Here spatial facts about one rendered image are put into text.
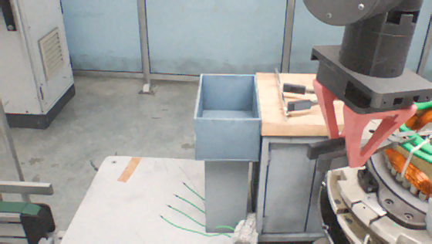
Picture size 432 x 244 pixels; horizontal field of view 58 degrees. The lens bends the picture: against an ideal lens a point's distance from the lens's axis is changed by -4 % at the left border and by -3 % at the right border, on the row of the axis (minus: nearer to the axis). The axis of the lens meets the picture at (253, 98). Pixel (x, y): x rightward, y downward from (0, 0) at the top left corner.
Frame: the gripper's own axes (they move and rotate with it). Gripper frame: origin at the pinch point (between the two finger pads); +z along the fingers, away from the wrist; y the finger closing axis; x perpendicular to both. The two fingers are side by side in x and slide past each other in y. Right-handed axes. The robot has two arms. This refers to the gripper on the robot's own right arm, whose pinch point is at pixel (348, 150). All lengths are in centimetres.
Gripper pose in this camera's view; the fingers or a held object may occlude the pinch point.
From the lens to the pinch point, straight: 40.5
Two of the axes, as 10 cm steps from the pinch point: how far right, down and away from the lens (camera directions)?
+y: 3.8, 4.6, -8.0
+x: 9.2, -0.8, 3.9
